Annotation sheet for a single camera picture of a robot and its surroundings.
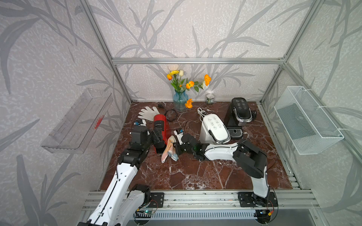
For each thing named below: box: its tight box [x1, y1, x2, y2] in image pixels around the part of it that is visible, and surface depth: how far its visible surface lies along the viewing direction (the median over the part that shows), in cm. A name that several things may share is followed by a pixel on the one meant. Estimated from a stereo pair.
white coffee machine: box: [199, 113, 231, 145], surface depth 78 cm
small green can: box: [205, 94, 215, 105], surface depth 121 cm
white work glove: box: [137, 106, 161, 122], surface depth 117 cm
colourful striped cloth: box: [161, 135, 179, 164], surface depth 85 cm
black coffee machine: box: [223, 97, 253, 139], surface depth 89 cm
